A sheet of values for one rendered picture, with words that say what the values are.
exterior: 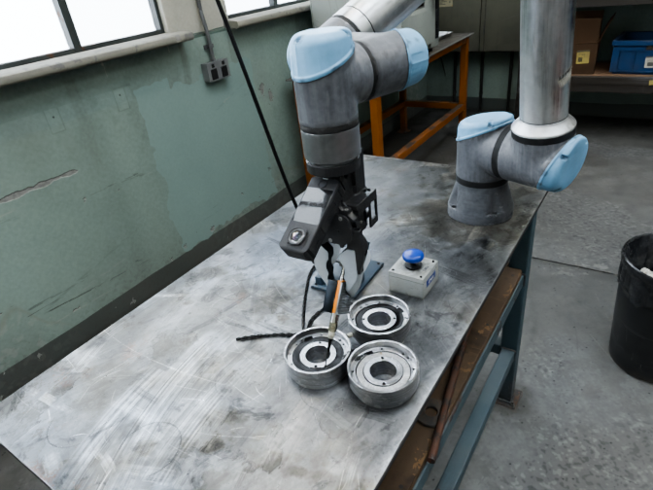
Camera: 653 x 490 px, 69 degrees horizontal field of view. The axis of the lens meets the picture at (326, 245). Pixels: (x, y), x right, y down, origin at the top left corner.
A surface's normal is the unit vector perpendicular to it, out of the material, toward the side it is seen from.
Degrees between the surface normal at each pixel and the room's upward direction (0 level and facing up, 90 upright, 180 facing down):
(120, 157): 90
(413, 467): 0
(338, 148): 90
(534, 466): 0
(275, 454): 0
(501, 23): 90
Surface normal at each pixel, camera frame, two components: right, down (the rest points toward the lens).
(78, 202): 0.83, 0.20
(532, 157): -0.53, 0.59
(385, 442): -0.11, -0.85
